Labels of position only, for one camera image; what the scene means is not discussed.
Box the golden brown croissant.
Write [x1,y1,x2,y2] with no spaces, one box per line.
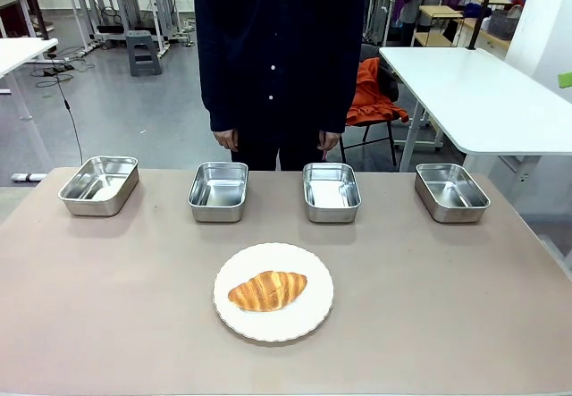
[227,270,308,313]

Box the rectangular steel container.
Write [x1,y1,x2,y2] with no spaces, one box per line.
[187,161,249,223]
[414,163,492,224]
[302,162,362,224]
[57,155,140,217]

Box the person's left hand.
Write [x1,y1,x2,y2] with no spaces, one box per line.
[317,130,346,163]

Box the person's right hand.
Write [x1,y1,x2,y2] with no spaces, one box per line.
[212,128,240,153]

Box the grey storage crate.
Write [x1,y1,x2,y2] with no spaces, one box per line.
[488,9,522,41]

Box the large white table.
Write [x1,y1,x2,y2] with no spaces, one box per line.
[378,46,572,178]

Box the black pole on table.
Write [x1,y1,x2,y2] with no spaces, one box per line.
[466,0,501,52]

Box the wooden shelf rack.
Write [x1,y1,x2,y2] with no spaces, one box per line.
[411,0,515,49]

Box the black chair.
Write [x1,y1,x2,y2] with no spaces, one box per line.
[338,43,400,167]

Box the orange jacket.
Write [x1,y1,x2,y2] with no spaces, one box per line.
[346,57,410,127]

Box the person in dark shirt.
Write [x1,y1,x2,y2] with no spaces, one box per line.
[193,0,368,172]

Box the white scalloped plate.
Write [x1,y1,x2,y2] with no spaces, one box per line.
[213,241,335,342]

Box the grey plastic step stool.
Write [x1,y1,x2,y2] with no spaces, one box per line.
[125,29,164,78]

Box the black stand pole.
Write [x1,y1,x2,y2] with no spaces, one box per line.
[22,0,51,42]

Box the small white table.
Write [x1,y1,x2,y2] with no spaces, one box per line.
[0,37,60,122]

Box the black floor cable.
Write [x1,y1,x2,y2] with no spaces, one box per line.
[30,49,85,166]

